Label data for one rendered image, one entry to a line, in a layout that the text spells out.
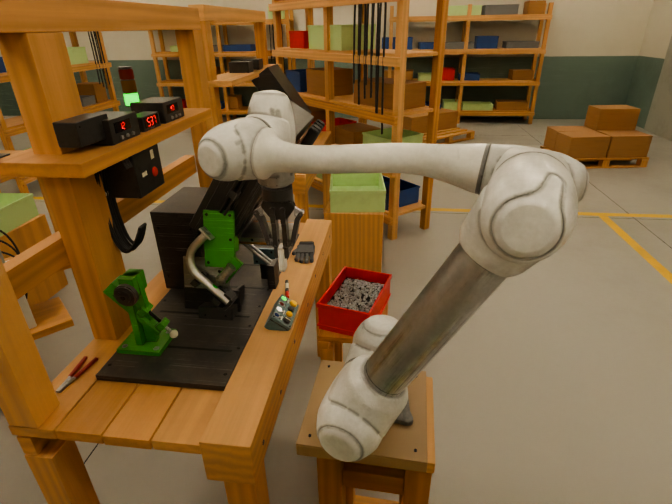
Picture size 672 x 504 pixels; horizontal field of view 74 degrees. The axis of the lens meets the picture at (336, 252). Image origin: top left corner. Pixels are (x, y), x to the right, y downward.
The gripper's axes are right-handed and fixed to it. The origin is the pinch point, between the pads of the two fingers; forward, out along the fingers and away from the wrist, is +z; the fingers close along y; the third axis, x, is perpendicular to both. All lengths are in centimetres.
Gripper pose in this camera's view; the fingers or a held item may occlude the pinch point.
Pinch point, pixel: (282, 257)
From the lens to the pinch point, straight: 117.1
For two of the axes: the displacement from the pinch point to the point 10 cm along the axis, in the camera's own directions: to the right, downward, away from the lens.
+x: 1.3, -4.5, 8.8
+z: 0.2, 8.9, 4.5
